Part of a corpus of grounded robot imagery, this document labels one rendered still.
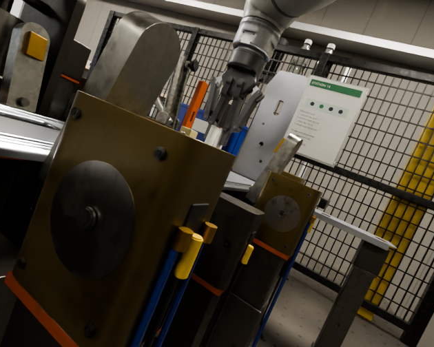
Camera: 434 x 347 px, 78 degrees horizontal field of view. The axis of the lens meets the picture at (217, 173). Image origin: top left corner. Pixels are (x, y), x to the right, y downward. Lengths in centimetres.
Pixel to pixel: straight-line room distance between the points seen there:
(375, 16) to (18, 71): 299
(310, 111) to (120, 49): 100
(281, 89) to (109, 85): 74
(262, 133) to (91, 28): 381
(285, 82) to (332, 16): 232
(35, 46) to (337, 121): 95
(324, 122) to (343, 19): 211
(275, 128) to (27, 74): 63
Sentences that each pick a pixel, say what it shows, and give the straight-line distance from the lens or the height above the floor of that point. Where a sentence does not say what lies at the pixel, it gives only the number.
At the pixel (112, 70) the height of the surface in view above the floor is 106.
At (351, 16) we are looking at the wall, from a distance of 316.
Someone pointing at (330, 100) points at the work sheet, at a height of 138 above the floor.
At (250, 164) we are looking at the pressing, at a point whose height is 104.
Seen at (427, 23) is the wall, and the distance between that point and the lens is 319.
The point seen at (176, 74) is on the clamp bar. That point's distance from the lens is 69.
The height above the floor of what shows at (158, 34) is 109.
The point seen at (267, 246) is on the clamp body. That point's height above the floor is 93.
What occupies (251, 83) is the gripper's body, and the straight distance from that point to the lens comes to 60.
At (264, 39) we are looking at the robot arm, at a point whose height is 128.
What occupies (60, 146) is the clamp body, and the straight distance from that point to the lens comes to 17.
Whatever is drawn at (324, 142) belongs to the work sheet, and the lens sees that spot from 110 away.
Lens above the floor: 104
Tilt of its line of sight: 5 degrees down
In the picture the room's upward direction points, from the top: 23 degrees clockwise
